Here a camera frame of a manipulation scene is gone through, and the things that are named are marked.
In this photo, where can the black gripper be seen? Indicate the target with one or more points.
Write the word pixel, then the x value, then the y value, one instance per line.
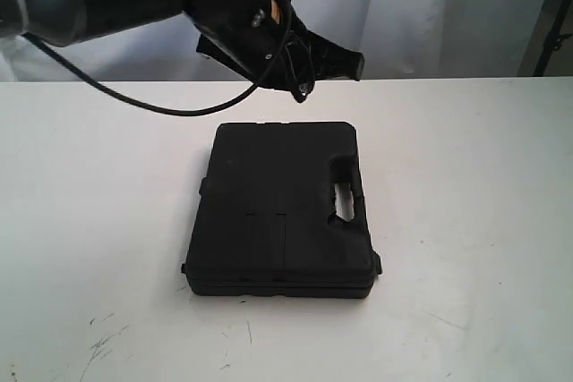
pixel 265 42

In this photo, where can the black plastic tool case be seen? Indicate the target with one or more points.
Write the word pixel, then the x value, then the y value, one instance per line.
pixel 282 213

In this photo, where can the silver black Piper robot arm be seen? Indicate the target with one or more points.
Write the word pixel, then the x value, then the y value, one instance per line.
pixel 62 23

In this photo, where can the white backdrop curtain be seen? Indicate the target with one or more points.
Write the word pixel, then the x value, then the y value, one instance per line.
pixel 399 39

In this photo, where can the dark tripod stand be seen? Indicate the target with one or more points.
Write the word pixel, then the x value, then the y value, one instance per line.
pixel 554 39

